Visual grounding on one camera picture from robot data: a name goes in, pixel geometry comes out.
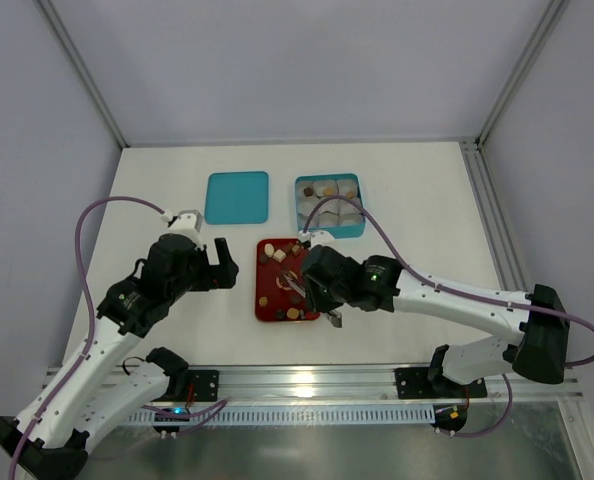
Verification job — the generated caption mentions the metal tongs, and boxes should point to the metal tongs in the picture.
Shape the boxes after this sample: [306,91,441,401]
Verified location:
[285,276,343,328]

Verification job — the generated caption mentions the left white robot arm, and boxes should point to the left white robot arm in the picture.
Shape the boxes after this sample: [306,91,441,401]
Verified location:
[0,233,239,479]

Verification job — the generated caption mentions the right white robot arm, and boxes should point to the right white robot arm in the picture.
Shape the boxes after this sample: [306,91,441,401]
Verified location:
[301,245,570,397]

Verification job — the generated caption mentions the golden scalloped round chocolate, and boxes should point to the golden scalloped round chocolate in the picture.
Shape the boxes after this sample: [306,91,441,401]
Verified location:
[286,308,299,320]

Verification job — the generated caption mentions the white square chocolate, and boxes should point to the white square chocolate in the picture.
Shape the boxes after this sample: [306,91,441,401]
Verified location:
[273,250,286,262]

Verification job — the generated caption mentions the red rectangular tray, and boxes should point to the red rectangular tray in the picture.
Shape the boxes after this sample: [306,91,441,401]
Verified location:
[254,238,320,323]

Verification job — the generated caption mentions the teal square tin box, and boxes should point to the teal square tin box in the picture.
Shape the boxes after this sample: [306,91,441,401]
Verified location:
[294,173,366,239]

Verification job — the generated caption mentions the white paper cup liner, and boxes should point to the white paper cup liner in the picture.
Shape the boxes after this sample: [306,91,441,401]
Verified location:
[313,179,338,198]
[339,197,362,216]
[298,214,316,230]
[295,181,316,199]
[336,178,359,198]
[296,197,319,217]
[319,199,340,215]
[339,213,364,227]
[318,212,340,228]

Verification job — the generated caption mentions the teal tin lid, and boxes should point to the teal tin lid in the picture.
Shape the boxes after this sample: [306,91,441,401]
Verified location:
[204,171,269,225]

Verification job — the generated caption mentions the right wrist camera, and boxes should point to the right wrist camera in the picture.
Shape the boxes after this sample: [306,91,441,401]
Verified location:
[298,230,335,248]

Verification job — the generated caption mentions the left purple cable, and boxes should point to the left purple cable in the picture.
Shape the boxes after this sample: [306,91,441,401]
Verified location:
[6,195,171,480]

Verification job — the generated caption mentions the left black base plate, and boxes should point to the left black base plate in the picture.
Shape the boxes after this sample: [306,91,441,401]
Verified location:
[182,369,220,403]

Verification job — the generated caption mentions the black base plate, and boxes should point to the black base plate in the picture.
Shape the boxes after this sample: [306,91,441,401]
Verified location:
[182,369,220,403]
[394,366,488,400]

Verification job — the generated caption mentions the aluminium front rail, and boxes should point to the aluminium front rail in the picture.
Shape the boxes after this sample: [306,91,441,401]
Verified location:
[44,362,586,406]

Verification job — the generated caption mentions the aluminium rail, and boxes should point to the aluminium rail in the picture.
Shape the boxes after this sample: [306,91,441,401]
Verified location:
[44,362,586,406]
[459,139,534,304]

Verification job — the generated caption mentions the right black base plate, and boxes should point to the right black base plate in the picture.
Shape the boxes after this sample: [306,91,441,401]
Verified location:
[394,366,488,400]

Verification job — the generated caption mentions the white slotted cable duct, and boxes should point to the white slotted cable duct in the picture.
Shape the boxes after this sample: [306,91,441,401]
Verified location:
[123,404,435,428]

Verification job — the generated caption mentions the right side aluminium rail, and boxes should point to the right side aluminium rail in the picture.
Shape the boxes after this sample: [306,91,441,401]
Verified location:
[459,139,534,304]

